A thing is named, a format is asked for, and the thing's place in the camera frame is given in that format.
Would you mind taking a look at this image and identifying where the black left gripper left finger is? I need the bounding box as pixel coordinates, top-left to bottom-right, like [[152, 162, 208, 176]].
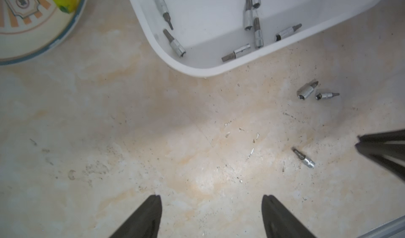
[[110, 195, 162, 238]]

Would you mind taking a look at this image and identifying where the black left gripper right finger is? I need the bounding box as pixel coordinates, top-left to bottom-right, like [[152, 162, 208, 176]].
[[261, 195, 315, 238]]

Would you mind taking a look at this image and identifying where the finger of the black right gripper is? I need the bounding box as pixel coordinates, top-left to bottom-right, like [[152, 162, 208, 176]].
[[355, 129, 405, 181]]

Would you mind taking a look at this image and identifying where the chrome bit pointing down-right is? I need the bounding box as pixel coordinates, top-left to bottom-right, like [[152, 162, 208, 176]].
[[253, 17, 264, 49]]

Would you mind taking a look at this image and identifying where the chrome bit front lone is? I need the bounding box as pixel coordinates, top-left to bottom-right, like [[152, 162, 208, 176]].
[[221, 44, 251, 62]]

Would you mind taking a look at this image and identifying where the small chrome socket bit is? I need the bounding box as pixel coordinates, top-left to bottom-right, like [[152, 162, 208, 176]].
[[243, 0, 253, 31]]

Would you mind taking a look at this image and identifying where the chrome bit upper pair lower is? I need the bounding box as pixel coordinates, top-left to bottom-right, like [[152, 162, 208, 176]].
[[315, 92, 340, 100]]

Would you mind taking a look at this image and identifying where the chrome bit pair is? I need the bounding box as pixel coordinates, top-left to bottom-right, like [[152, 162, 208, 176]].
[[297, 80, 319, 100], [315, 92, 340, 100]]

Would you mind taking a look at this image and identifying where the white rectangular storage box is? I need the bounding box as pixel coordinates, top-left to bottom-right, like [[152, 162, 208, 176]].
[[130, 0, 380, 78]]

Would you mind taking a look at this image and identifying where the patterned round plate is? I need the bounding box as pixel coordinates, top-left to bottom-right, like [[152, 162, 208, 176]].
[[1, 0, 87, 66]]

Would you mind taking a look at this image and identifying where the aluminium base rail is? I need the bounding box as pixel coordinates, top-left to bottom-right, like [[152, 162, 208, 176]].
[[359, 216, 405, 238]]

